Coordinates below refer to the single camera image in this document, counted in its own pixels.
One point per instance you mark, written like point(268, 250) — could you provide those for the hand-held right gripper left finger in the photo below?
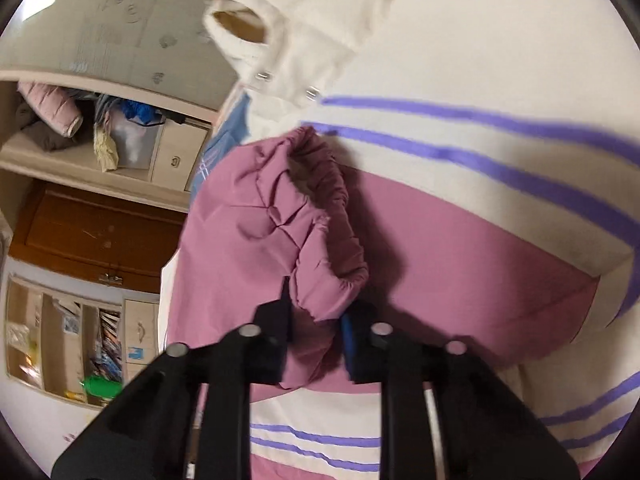
point(270, 340)

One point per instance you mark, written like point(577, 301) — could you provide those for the beige wardrobe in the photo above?
point(75, 172)

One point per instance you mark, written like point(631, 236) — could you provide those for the beige wardrobe drawer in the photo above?
point(175, 160)

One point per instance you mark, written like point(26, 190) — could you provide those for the blue plaid bed sheet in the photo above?
point(225, 145)

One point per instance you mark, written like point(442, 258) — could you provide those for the blue cloth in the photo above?
point(137, 110)

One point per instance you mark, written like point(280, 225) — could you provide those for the pale yellow cloth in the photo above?
point(106, 150)

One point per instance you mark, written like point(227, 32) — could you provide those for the pink puffer jacket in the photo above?
point(50, 105)

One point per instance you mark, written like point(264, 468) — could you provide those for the beige bookshelf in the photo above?
point(50, 335)

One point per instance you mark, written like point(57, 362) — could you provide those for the green plastic object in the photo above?
point(102, 390)

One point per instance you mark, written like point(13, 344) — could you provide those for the frosted floral sliding door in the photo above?
point(125, 20)

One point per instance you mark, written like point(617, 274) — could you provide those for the pink and white hooded jacket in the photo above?
point(450, 240)

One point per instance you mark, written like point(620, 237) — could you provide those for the grey folded clothes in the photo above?
point(102, 107)

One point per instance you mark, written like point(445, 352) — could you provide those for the brown wooden door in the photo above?
point(90, 240)

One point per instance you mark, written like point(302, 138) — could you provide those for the clear storage box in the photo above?
point(132, 142)

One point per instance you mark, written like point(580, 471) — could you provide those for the dark hanging coat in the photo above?
point(40, 135)

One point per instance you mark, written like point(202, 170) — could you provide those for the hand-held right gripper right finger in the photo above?
point(356, 350)

